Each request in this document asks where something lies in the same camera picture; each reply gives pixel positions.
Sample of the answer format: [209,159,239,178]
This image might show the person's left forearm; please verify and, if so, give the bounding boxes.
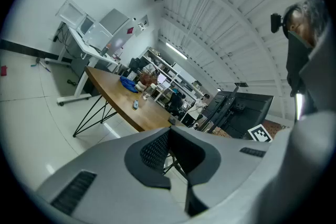
[262,110,336,224]

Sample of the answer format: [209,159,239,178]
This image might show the wooden table with black legs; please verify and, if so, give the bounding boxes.
[72,65,190,138]

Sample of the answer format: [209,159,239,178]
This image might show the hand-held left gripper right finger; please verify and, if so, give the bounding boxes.
[167,125,222,217]

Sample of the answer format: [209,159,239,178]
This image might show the white wall panel box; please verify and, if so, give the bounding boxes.
[138,14,149,29]

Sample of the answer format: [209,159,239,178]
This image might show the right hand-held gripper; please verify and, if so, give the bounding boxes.
[247,124,274,143]

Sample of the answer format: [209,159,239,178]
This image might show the white framed panel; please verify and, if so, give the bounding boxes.
[55,0,88,31]

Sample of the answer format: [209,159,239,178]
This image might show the person's face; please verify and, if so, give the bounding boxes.
[287,9,317,48]

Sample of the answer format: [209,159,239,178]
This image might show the white shelving unit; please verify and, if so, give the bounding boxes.
[139,47,205,113]

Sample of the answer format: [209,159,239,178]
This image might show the black office chair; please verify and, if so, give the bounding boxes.
[128,57,144,72]

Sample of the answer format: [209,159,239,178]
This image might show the grey metal cabinet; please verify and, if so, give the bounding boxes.
[99,8,136,51]

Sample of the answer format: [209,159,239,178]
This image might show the tools on floor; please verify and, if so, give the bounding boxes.
[30,57,52,73]

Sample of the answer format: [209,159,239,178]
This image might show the blue folded cloth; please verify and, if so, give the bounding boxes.
[119,75,139,93]

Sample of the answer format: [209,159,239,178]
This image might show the clear acrylic box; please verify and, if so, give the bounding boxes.
[77,15,113,47]

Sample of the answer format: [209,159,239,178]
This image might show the small ceiling light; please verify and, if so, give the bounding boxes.
[295,92,305,121]

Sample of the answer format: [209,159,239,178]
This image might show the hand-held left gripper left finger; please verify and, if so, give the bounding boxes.
[124,127,172,190]

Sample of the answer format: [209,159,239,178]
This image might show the black head-mounted camera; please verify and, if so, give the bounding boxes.
[270,13,286,34]

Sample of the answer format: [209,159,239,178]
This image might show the white vase with dried plant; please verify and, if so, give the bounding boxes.
[134,67,160,92]

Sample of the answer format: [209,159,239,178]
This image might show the long ceiling tube light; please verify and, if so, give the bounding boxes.
[165,41,188,60]

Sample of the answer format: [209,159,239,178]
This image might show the black screen on stand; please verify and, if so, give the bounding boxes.
[201,82,275,140]

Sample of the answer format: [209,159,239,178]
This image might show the white standing desk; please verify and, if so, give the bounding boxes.
[44,20,120,107]

